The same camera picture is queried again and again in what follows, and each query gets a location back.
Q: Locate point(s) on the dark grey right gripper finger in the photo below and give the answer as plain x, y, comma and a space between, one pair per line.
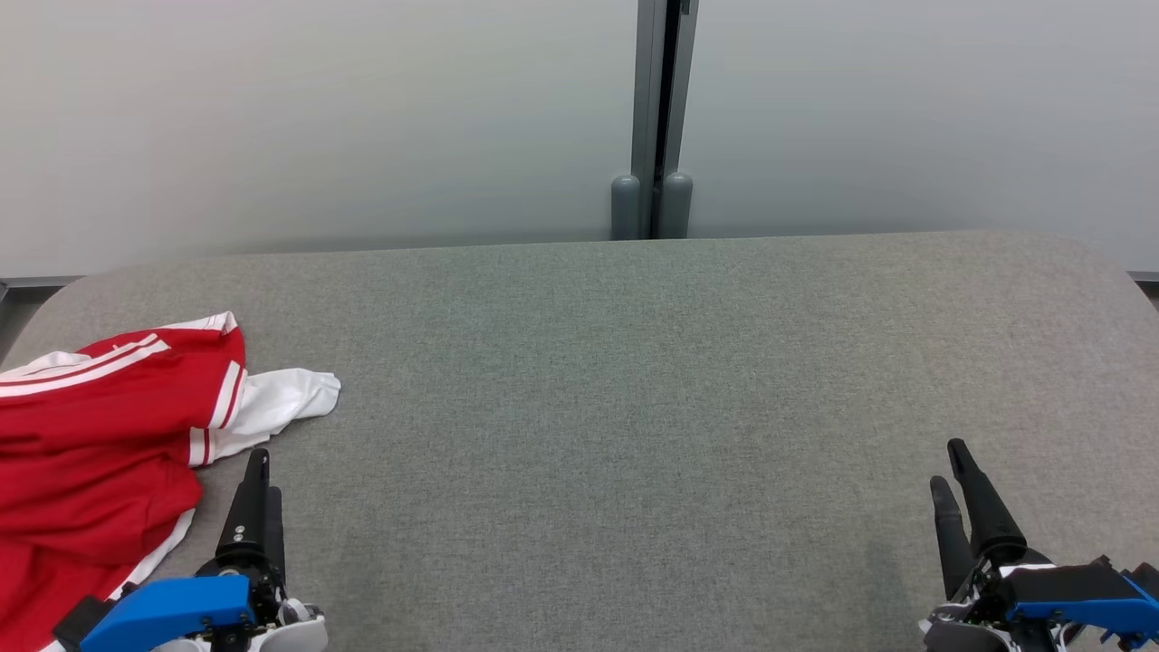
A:
951, 543
987, 516

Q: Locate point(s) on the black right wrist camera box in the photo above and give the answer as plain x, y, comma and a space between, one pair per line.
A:
1148, 572

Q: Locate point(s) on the grey metal partition post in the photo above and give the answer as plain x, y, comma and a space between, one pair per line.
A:
647, 91

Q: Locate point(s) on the red shirt with white sleeves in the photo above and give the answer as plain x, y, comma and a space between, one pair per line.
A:
136, 398

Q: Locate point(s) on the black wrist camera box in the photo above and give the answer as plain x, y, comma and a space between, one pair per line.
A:
1148, 572
77, 620

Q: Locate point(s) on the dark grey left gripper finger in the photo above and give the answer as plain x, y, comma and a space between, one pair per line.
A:
249, 516
276, 534

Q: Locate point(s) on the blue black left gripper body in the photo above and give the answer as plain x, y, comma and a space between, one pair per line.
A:
172, 607

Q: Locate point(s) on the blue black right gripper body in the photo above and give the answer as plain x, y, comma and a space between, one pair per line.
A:
1077, 598

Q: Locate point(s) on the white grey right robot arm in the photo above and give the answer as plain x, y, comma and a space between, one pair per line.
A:
951, 638

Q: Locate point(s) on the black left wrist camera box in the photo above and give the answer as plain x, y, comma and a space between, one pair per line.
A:
77, 620

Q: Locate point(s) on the grey cylindrical post foot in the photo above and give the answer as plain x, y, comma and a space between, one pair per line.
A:
675, 208
626, 213

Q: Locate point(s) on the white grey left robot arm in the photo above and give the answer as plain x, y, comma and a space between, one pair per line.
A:
303, 634

